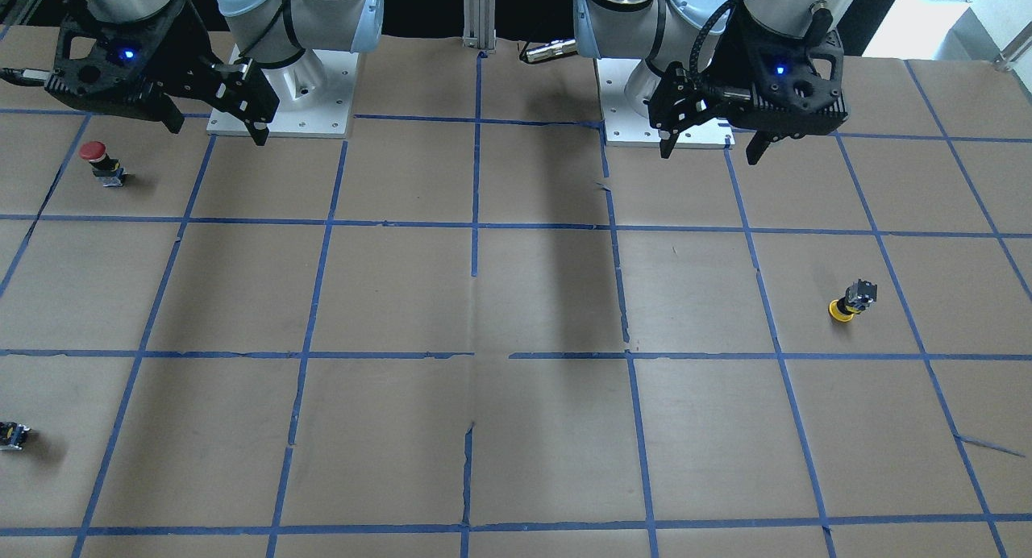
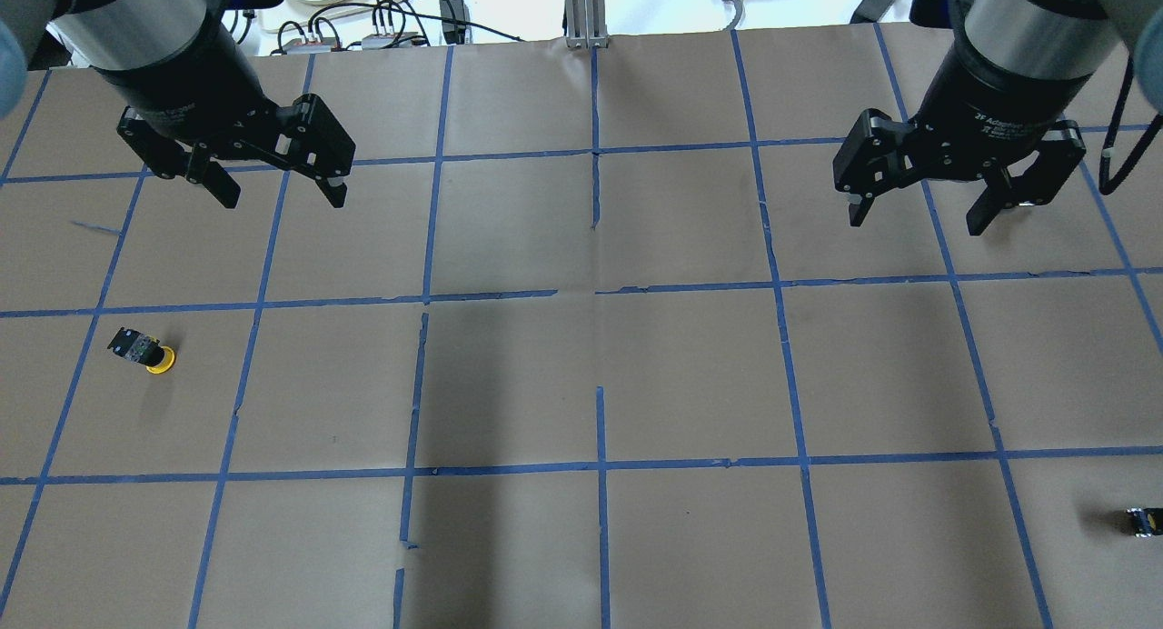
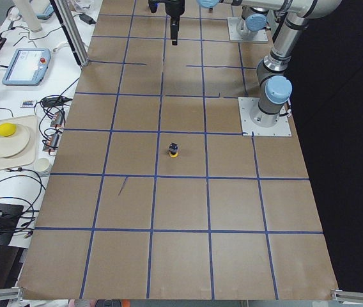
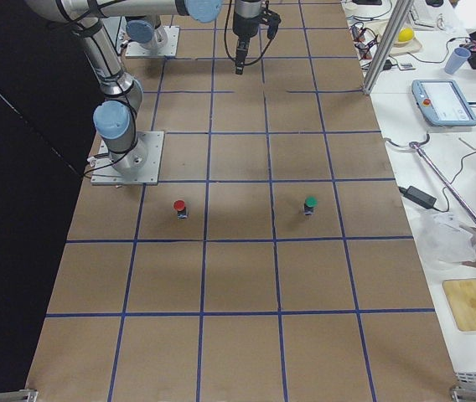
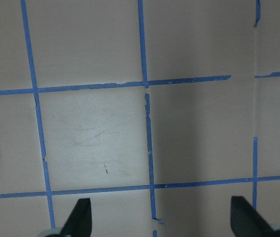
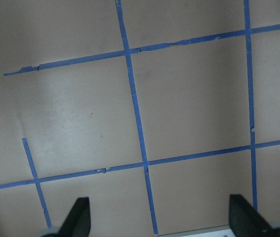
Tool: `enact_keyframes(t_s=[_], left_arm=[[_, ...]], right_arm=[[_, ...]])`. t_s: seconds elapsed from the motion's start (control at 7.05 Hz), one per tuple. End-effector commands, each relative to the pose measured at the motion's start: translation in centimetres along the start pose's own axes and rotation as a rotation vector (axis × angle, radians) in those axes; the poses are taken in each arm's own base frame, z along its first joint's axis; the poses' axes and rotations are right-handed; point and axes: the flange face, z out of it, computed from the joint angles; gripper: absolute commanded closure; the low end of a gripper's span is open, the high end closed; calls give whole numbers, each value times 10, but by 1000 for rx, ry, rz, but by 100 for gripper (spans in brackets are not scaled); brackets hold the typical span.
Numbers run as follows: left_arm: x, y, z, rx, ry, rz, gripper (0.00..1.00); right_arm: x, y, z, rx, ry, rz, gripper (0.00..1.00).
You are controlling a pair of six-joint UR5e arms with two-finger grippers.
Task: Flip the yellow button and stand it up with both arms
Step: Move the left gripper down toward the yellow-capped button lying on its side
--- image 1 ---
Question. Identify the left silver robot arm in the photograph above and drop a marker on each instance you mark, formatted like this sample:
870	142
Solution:
625	29

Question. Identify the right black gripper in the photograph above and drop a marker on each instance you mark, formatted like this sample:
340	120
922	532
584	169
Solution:
187	48

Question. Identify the red push button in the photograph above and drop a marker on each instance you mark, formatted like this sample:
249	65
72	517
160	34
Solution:
107	170

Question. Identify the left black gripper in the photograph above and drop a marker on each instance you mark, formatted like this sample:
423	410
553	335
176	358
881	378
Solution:
724	64

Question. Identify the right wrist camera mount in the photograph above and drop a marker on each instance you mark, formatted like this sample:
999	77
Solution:
109	69

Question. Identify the aluminium frame post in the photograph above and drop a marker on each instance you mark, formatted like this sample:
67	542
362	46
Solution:
478	30

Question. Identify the yellow push button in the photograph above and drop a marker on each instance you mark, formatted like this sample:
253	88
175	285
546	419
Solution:
856	299

